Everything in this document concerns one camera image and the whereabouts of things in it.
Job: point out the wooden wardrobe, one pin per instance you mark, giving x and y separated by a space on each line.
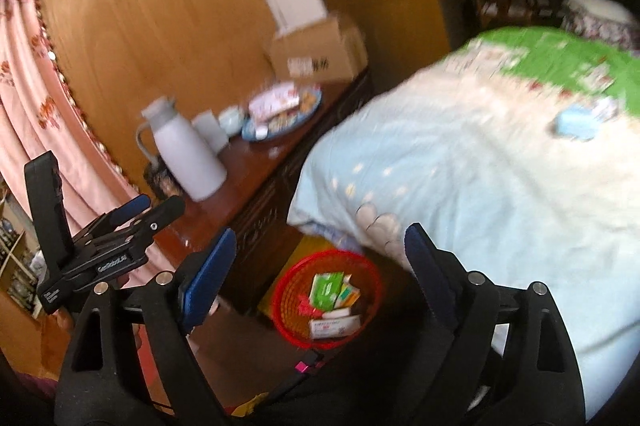
150 31

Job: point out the cardboard box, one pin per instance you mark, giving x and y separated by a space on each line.
325 46

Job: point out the white mug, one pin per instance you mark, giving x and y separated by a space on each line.
210 134

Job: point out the storage shelf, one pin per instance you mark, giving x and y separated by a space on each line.
17 256

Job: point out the colourful striped box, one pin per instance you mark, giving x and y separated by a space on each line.
349 295

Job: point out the green and white packet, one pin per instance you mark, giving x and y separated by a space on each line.
326 290

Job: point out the small white carton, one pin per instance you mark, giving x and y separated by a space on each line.
602 107

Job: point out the pink floral curtain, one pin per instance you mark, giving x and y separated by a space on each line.
30 106

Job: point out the pale ceramic lidded jar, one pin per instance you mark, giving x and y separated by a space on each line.
232 121

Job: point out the red crinkled wrapper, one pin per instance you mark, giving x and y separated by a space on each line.
303 304

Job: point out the red plastic basket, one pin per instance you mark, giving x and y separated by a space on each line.
290 321

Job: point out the white medicine box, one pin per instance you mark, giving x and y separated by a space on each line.
335 326

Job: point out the blue plate of snacks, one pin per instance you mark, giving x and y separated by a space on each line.
280 132

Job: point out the pink snack packet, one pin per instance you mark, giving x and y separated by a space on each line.
272 101

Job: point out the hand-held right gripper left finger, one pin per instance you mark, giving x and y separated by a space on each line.
210 276

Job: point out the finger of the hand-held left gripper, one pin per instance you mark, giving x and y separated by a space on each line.
130 207
155 218

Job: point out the dark wooden cabinet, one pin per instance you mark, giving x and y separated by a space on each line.
250 186

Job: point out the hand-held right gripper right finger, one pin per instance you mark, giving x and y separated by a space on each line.
427 266

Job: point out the white thermos jug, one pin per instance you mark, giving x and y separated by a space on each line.
185 151

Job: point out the printed quilt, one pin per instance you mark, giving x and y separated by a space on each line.
475 166

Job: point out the folded floral quilt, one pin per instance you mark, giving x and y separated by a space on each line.
600 19

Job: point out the blue face mask pack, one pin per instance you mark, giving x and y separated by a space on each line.
575 122

